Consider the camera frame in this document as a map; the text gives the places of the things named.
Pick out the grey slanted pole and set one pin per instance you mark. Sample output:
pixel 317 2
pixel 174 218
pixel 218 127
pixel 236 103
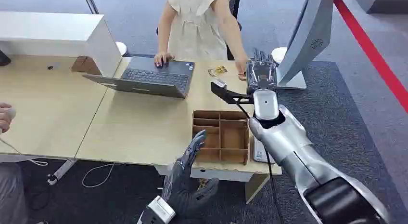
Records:
pixel 90 2

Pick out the brown cardboard piece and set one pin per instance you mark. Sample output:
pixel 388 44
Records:
pixel 85 65

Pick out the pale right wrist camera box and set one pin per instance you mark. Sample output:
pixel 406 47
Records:
pixel 220 83

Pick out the white keypad device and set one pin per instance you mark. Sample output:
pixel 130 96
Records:
pixel 259 152

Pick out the red floor tape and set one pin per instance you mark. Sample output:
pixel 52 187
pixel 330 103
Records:
pixel 373 53

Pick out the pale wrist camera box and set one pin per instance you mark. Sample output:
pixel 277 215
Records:
pixel 220 83
pixel 159 210

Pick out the person's hand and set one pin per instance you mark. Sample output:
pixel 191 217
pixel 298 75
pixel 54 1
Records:
pixel 242 67
pixel 162 59

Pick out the person beside desk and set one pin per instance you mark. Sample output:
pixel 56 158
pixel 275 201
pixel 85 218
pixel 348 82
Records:
pixel 9 193

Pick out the wooden compartment box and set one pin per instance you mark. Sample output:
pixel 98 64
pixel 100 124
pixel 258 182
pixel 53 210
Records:
pixel 231 138

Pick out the person's left hand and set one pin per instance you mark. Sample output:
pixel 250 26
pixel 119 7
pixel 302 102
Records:
pixel 242 67

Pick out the dark grey laptop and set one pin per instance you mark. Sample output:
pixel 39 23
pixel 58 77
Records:
pixel 153 79

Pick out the black object at desk edge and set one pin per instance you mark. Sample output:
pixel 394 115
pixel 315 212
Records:
pixel 3 59

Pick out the person across desk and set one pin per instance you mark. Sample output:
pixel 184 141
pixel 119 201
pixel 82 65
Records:
pixel 197 31

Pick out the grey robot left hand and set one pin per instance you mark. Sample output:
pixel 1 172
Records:
pixel 181 187

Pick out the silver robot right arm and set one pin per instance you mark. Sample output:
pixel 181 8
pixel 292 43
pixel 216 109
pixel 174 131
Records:
pixel 293 146

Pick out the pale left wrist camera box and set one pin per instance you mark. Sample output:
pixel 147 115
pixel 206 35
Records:
pixel 159 210

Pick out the grey platform block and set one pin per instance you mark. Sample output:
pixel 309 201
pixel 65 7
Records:
pixel 385 2

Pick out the black office chair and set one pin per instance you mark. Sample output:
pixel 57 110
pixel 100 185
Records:
pixel 235 24

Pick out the white shelf cabinet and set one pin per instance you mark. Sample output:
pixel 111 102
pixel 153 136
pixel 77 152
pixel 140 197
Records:
pixel 57 34

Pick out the large grey standing machine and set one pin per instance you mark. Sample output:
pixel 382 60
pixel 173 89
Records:
pixel 306 40

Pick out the white slanted desk leg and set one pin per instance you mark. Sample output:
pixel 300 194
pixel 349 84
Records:
pixel 62 171

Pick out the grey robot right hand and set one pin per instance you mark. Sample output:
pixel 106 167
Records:
pixel 262 76

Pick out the white round stool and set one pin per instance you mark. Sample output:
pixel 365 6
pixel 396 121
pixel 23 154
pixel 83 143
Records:
pixel 121 47
pixel 279 54

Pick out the dark grey rug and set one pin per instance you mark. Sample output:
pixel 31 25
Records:
pixel 334 120

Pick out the wooden desk leg panel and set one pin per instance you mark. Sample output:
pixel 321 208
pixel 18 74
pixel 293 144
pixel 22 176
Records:
pixel 255 187

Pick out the person's right hand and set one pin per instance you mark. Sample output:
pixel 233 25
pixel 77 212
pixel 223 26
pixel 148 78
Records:
pixel 162 59

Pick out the black right wrist camera bracket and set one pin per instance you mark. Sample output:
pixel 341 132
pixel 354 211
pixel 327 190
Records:
pixel 228 95

